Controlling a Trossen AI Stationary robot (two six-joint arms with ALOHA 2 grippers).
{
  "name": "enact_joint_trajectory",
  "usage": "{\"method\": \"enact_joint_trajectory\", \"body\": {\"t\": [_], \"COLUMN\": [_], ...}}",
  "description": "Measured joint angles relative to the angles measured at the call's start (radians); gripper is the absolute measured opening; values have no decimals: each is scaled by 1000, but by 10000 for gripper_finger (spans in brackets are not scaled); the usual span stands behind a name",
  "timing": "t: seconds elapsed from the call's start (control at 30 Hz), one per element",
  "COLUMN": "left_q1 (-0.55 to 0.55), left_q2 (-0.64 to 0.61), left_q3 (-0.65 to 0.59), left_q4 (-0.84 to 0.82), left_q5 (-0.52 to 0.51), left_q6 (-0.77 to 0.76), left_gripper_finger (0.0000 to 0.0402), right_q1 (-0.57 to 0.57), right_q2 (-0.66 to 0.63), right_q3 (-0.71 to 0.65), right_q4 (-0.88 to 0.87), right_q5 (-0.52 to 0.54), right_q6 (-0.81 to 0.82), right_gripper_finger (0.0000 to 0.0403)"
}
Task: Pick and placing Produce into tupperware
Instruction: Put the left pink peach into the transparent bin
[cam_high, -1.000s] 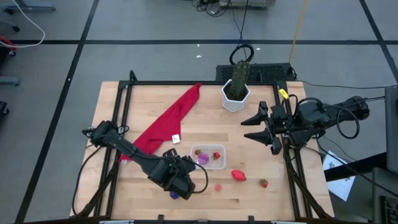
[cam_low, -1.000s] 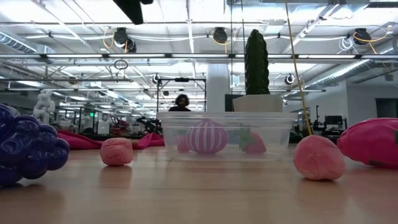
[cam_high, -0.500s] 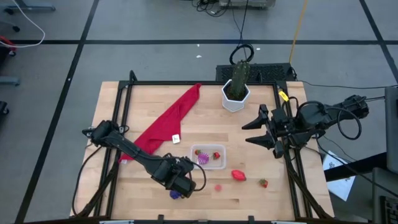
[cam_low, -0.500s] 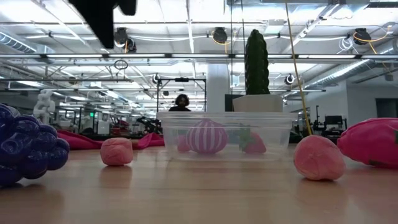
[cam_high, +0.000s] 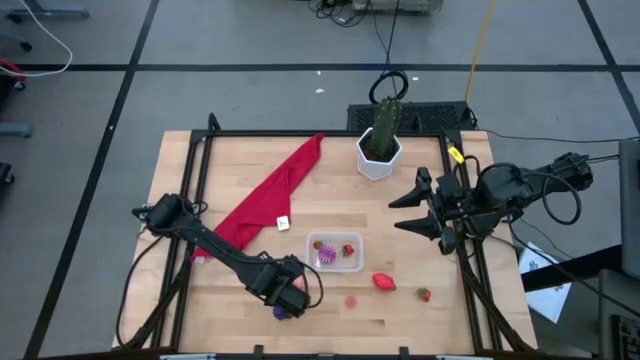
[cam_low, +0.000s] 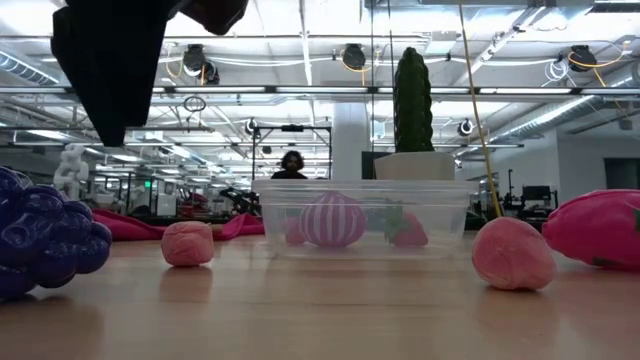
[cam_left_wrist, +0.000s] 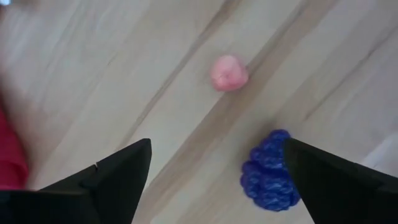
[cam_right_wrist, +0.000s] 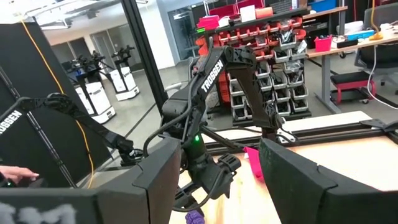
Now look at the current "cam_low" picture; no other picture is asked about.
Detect clear plastic tupperware container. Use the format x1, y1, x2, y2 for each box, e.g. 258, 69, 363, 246
251, 178, 480, 260

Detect red toy strawberry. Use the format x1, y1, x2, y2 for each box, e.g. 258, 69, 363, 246
384, 199, 430, 248

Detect red toy pepper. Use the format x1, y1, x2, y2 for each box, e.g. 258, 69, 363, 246
541, 189, 640, 274

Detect pink toy peach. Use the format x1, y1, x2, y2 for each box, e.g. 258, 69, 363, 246
160, 221, 216, 268
472, 216, 557, 292

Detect white hexagonal plant pot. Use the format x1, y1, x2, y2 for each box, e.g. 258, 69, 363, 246
373, 151, 457, 182

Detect purple toy grapes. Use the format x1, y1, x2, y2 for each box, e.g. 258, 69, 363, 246
0, 166, 113, 303

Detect red cloth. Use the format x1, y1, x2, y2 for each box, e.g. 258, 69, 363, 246
92, 208, 266, 242

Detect person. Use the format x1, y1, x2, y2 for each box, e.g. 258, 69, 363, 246
270, 150, 309, 180

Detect purple striped toy onion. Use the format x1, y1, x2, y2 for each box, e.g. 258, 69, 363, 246
299, 191, 368, 249

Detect white robot figure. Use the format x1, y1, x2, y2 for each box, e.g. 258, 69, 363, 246
52, 144, 90, 199

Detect black monitor on desk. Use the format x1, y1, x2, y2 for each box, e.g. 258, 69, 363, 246
502, 169, 560, 221

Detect black metal frame stand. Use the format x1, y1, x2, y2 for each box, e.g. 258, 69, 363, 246
251, 124, 333, 182

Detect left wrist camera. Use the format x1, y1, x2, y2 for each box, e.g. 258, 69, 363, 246
178, 0, 250, 37

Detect yellow hanging cable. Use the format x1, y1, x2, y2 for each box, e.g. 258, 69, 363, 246
457, 0, 504, 221

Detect green cactus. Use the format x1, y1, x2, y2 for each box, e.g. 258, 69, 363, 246
392, 47, 435, 154

